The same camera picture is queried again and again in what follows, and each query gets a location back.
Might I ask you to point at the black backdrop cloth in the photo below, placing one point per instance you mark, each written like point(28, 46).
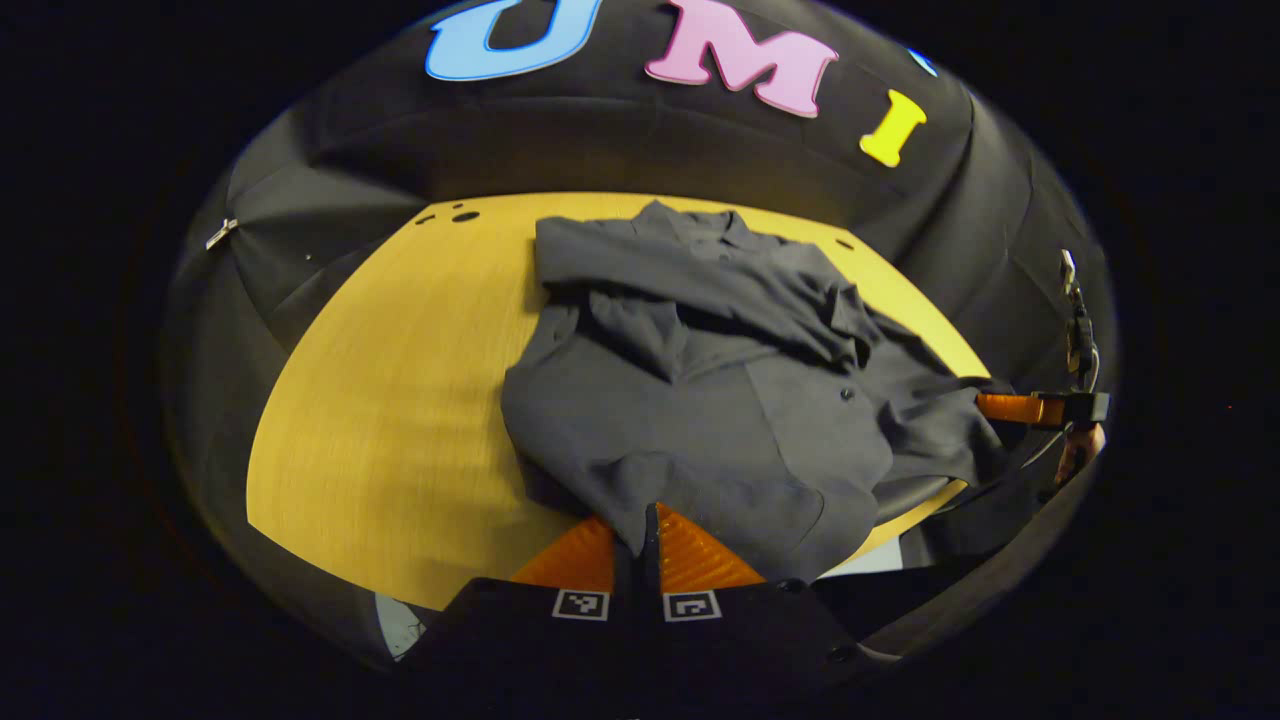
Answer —
point(600, 140)

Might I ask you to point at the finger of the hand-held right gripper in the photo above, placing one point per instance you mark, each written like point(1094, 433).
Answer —
point(1020, 409)

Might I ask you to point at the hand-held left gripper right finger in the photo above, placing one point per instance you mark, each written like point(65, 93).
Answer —
point(740, 630)

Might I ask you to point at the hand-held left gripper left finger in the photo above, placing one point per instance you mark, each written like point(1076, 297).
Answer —
point(540, 630)

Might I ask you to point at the dark grey shirt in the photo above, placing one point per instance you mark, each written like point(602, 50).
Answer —
point(700, 400)

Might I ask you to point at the white cloth clip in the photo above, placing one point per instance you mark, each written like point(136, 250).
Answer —
point(221, 234)

